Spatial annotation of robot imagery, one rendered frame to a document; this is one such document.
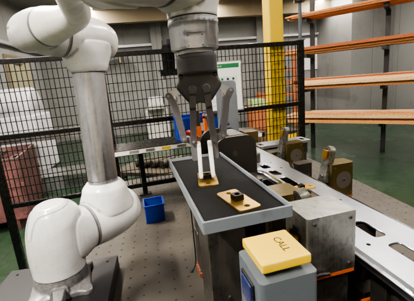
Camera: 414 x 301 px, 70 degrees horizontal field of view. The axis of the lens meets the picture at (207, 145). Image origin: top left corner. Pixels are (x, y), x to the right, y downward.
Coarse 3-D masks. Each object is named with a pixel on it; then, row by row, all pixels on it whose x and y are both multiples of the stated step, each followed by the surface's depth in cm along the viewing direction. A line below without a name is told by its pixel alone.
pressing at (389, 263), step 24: (264, 168) 114; (288, 168) 112; (336, 192) 87; (360, 216) 72; (384, 216) 71; (360, 240) 62; (384, 240) 61; (408, 240) 61; (384, 264) 54; (408, 264) 53; (408, 288) 47
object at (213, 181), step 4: (204, 172) 63; (208, 172) 60; (204, 176) 58; (208, 176) 59; (216, 176) 60; (200, 180) 58; (204, 180) 58; (208, 180) 58; (212, 180) 58; (216, 180) 58; (200, 184) 56; (204, 184) 56; (208, 184) 56; (212, 184) 55; (216, 184) 55
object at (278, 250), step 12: (252, 240) 36; (264, 240) 36; (276, 240) 36; (288, 240) 35; (252, 252) 34; (264, 252) 33; (276, 252) 33; (288, 252) 33; (300, 252) 33; (264, 264) 31; (276, 264) 32; (288, 264) 32; (300, 264) 32
